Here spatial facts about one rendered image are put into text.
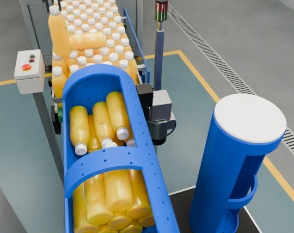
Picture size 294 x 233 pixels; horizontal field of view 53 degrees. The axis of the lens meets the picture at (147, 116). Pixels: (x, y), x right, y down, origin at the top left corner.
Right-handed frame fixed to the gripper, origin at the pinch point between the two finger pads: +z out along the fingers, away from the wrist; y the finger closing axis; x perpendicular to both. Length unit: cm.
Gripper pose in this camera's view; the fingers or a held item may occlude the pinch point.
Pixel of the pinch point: (52, 2)
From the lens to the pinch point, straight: 126.3
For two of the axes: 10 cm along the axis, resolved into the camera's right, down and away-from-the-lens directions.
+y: 9.8, -1.4, 1.7
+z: -0.2, 7.2, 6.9
